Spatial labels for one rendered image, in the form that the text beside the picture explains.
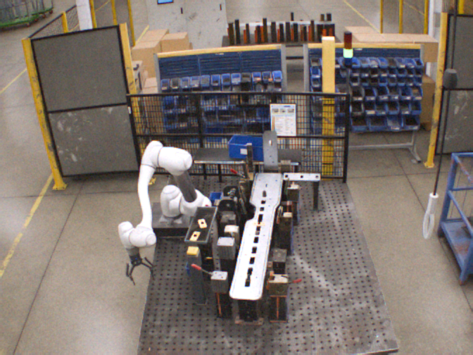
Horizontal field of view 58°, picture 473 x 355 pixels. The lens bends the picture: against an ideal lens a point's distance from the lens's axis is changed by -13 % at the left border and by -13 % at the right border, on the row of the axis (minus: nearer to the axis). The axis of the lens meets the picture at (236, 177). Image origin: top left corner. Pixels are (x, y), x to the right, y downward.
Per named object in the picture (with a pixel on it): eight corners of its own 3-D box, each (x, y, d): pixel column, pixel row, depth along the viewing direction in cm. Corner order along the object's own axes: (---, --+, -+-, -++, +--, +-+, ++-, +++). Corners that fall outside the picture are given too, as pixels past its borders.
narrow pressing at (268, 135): (278, 168, 390) (276, 131, 372) (263, 168, 392) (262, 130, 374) (278, 168, 391) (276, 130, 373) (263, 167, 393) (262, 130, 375)
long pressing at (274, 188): (265, 300, 270) (265, 299, 269) (226, 298, 274) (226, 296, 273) (284, 174, 385) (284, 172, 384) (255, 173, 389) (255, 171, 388)
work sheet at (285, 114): (297, 136, 404) (296, 103, 387) (270, 136, 407) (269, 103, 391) (297, 136, 405) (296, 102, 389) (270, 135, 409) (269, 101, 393)
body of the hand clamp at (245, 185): (250, 220, 385) (248, 182, 366) (241, 219, 386) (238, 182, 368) (251, 215, 390) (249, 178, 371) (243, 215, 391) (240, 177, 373)
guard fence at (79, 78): (155, 178, 584) (132, 19, 479) (154, 184, 572) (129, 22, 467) (58, 184, 589) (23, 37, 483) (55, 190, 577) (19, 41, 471)
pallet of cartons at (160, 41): (187, 106, 767) (180, 44, 712) (139, 109, 773) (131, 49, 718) (196, 79, 869) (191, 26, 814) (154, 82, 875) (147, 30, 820)
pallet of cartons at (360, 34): (413, 108, 716) (417, 27, 645) (431, 129, 648) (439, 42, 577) (343, 110, 717) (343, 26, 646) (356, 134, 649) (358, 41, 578)
